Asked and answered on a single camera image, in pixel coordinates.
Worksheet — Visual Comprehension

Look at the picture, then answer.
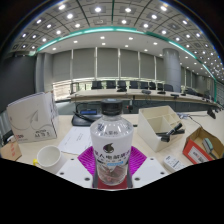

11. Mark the black tool in organizer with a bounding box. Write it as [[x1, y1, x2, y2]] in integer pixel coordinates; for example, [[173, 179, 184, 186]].
[[156, 122, 186, 143]]

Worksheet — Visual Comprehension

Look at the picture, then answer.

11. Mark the white printed paper sheet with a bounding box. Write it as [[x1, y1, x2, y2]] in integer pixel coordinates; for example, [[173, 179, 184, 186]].
[[57, 126, 93, 156]]

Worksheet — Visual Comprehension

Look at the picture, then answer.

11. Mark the black flat device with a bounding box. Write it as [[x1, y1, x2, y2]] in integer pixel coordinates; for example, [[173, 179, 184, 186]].
[[1, 129, 16, 146]]

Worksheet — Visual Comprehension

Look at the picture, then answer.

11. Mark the red open cardboard box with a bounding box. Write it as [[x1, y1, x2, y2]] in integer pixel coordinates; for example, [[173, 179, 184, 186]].
[[182, 126, 224, 165]]

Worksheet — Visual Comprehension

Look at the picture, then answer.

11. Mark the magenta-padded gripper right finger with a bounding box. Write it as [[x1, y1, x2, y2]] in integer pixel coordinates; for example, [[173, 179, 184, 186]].
[[125, 145, 168, 189]]

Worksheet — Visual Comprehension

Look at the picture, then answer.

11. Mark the white cardboard paper box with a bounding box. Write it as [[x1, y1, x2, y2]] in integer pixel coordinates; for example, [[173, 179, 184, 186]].
[[6, 91, 60, 144]]

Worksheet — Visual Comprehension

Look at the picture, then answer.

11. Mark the clear bottle with black cap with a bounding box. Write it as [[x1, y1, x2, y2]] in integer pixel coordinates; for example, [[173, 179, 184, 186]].
[[89, 99, 135, 187]]

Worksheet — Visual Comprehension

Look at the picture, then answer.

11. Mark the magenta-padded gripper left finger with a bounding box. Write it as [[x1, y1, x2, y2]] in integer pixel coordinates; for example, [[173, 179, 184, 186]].
[[55, 146, 98, 189]]

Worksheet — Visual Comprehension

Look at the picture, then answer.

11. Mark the brown paper envelope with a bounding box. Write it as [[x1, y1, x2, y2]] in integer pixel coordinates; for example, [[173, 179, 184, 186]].
[[0, 139, 23, 163]]

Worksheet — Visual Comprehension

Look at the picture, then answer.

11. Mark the beige desk organizer box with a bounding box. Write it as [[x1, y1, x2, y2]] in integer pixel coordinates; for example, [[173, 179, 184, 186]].
[[137, 105, 188, 153]]

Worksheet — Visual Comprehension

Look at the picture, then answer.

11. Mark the grey stapler in red box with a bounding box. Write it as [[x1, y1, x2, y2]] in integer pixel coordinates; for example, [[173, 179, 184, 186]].
[[202, 137, 216, 156]]

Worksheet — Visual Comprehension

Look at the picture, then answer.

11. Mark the group of ceiling lights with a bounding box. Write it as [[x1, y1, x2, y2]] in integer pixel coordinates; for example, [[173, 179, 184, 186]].
[[13, 0, 224, 81]]

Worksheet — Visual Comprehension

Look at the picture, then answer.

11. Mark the white mug with yellow handle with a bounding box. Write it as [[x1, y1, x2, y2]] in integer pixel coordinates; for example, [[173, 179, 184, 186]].
[[32, 144, 68, 174]]

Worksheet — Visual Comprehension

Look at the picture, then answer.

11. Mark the small white rectangular box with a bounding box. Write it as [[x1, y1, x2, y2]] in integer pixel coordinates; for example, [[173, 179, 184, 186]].
[[163, 153, 186, 173]]

